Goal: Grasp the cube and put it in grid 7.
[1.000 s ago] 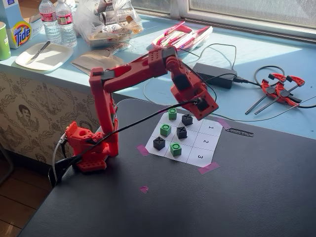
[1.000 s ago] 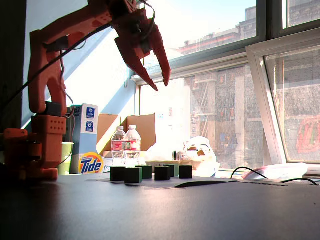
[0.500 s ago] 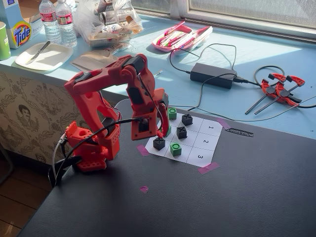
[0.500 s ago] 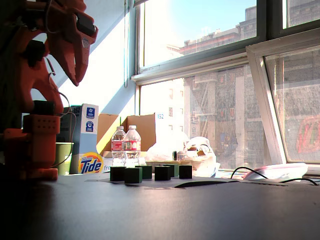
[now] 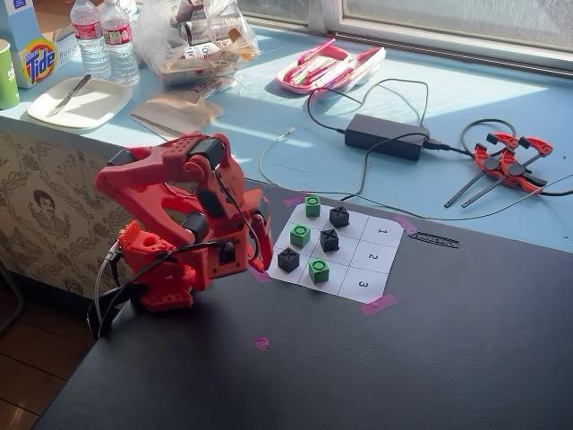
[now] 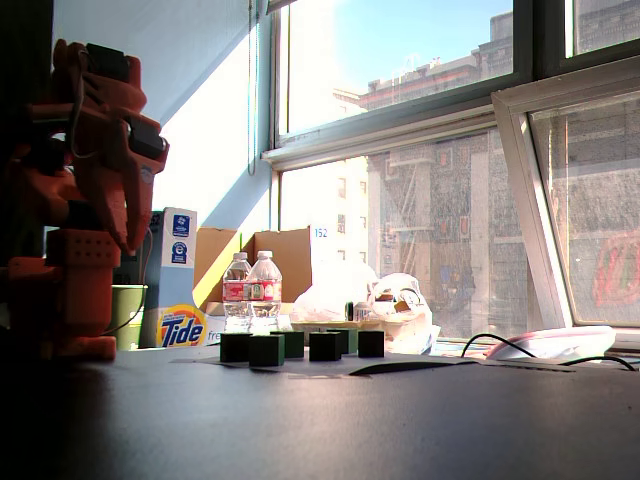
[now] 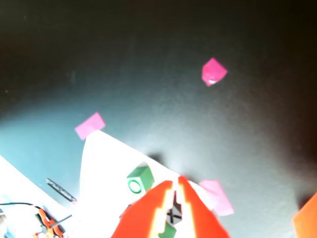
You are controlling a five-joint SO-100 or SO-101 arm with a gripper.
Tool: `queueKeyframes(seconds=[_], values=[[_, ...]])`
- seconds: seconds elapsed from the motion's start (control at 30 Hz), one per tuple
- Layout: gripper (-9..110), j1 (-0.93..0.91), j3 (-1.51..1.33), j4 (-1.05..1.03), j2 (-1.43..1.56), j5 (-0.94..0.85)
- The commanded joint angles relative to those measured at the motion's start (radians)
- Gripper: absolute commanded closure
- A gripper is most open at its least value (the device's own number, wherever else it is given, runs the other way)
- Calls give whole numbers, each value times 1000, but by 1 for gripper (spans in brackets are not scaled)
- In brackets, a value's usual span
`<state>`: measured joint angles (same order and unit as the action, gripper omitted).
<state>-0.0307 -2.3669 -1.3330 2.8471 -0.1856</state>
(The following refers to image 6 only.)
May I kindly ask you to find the red gripper black motor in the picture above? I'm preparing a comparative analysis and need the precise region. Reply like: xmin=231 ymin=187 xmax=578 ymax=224
xmin=92 ymin=110 xmax=171 ymax=254

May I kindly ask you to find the green cube with ring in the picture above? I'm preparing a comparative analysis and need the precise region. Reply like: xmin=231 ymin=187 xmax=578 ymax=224
xmin=327 ymin=327 xmax=359 ymax=355
xmin=248 ymin=334 xmax=286 ymax=368
xmin=269 ymin=330 xmax=305 ymax=359

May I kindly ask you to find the black cube with cross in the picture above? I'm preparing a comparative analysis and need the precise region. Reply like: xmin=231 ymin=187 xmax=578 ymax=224
xmin=219 ymin=333 xmax=253 ymax=363
xmin=308 ymin=331 xmax=343 ymax=362
xmin=357 ymin=330 xmax=386 ymax=358

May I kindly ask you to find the white numbered grid paper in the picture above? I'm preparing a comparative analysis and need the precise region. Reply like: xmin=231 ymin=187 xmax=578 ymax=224
xmin=169 ymin=349 xmax=484 ymax=377

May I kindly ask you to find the green paper cup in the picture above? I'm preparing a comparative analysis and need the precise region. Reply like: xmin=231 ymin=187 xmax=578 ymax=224
xmin=110 ymin=283 xmax=149 ymax=351

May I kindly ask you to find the Tide detergent cardboard box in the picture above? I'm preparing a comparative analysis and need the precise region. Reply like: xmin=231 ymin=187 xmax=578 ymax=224
xmin=139 ymin=206 xmax=314 ymax=349

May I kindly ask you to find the plastic water bottle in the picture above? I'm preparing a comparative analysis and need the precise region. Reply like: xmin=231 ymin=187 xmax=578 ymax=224
xmin=222 ymin=251 xmax=254 ymax=335
xmin=246 ymin=249 xmax=283 ymax=335

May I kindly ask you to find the purple tape strip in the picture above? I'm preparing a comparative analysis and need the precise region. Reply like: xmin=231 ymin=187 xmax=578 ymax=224
xmin=287 ymin=372 xmax=372 ymax=380

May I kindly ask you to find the clear plastic bag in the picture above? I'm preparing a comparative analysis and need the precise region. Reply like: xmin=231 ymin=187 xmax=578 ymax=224
xmin=291 ymin=259 xmax=442 ymax=355

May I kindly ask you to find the white tilted window sash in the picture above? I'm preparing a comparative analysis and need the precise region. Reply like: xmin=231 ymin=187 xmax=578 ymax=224
xmin=491 ymin=74 xmax=640 ymax=331

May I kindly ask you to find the pink pencil case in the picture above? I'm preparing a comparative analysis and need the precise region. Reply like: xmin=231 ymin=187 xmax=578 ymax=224
xmin=483 ymin=324 xmax=617 ymax=362

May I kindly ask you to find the window frame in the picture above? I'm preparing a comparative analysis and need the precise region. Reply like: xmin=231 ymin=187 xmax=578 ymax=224
xmin=259 ymin=0 xmax=640 ymax=351

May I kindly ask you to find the black adapter output cable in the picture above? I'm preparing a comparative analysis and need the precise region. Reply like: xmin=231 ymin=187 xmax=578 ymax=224
xmin=459 ymin=332 xmax=540 ymax=359

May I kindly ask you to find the thin grey cable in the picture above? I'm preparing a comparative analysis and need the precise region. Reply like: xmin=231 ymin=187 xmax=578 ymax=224
xmin=558 ymin=355 xmax=639 ymax=372

